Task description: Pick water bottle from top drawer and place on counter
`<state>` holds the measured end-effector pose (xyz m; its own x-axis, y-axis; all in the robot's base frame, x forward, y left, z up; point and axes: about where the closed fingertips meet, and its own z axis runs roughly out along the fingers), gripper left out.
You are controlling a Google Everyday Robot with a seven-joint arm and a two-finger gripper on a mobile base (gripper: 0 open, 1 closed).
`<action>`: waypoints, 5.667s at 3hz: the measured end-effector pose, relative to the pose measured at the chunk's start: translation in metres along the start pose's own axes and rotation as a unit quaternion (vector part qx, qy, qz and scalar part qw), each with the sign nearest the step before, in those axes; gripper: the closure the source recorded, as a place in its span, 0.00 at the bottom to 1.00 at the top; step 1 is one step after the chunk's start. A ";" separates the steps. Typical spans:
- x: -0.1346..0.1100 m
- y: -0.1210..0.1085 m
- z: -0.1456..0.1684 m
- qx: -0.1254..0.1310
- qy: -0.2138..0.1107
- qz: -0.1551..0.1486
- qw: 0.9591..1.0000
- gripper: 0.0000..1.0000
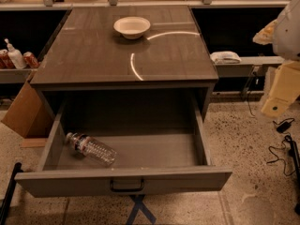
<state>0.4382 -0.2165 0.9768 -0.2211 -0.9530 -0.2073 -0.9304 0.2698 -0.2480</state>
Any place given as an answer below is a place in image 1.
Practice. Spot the red soda can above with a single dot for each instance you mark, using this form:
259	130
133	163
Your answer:
30	60

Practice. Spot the brown cardboard box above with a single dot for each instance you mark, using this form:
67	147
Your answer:
27	115

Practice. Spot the black drawer handle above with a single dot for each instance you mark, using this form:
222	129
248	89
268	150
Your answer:
126	186

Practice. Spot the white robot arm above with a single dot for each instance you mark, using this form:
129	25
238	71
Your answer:
283	34

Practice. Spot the clear plastic water bottle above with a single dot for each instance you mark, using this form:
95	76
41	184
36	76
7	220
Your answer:
92	148

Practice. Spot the grey shelf rail left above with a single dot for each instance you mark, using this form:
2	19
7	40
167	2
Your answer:
15	75

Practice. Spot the folded white cloth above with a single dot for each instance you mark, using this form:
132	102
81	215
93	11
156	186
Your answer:
226	57

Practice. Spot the black stand right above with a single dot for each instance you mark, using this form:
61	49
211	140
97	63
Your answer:
296	161

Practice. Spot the black pole left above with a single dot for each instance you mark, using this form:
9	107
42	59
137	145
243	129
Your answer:
9	193

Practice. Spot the open grey top drawer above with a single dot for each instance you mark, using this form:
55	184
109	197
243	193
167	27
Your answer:
161	143

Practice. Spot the red can at edge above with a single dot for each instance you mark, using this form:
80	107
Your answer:
5	61

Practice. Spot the white pump bottle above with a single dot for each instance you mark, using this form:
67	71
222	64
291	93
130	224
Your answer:
15	56

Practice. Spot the white paper bowl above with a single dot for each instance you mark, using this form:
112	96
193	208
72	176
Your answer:
132	27

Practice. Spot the grey wooden cabinet counter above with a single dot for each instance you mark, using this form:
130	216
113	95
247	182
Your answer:
88	54

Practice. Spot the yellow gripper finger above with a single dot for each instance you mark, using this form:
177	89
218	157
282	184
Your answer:
284	90

